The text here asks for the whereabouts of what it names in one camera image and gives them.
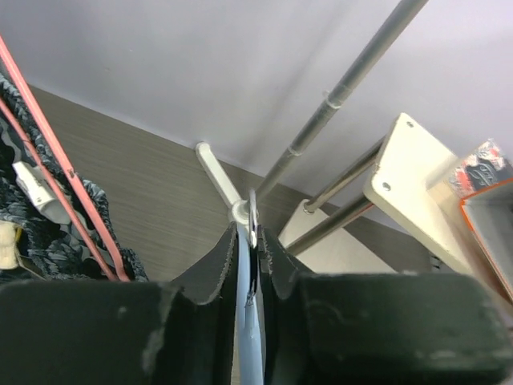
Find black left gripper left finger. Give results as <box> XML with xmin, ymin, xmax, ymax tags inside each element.
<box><xmin>1</xmin><ymin>225</ymin><xmax>238</xmax><ymax>384</ymax></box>

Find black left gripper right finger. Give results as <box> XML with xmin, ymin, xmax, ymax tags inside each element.
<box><xmin>258</xmin><ymin>229</ymin><xmax>512</xmax><ymax>384</ymax></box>

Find pink hanger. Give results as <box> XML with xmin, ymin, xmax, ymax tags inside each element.
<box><xmin>0</xmin><ymin>34</ymin><xmax>131</xmax><ymax>282</ymax></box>

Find dark patterned shark shorts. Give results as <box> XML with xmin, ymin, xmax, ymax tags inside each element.
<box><xmin>0</xmin><ymin>67</ymin><xmax>149</xmax><ymax>284</ymax></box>

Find light blue hanger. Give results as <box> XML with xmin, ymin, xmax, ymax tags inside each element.
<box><xmin>236</xmin><ymin>189</ymin><xmax>265</xmax><ymax>384</ymax></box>

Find silver clothes rack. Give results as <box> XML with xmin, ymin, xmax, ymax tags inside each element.
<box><xmin>195</xmin><ymin>0</ymin><xmax>427</xmax><ymax>225</ymax></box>

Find white two-tier shelf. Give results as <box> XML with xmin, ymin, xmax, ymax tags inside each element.
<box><xmin>279</xmin><ymin>113</ymin><xmax>504</xmax><ymax>291</ymax></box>

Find patterned book under binder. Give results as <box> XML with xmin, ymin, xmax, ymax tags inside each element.
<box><xmin>426</xmin><ymin>138</ymin><xmax>512</xmax><ymax>198</ymax></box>

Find orange ring binder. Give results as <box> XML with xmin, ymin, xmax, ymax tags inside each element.
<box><xmin>459</xmin><ymin>179</ymin><xmax>512</xmax><ymax>297</ymax></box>

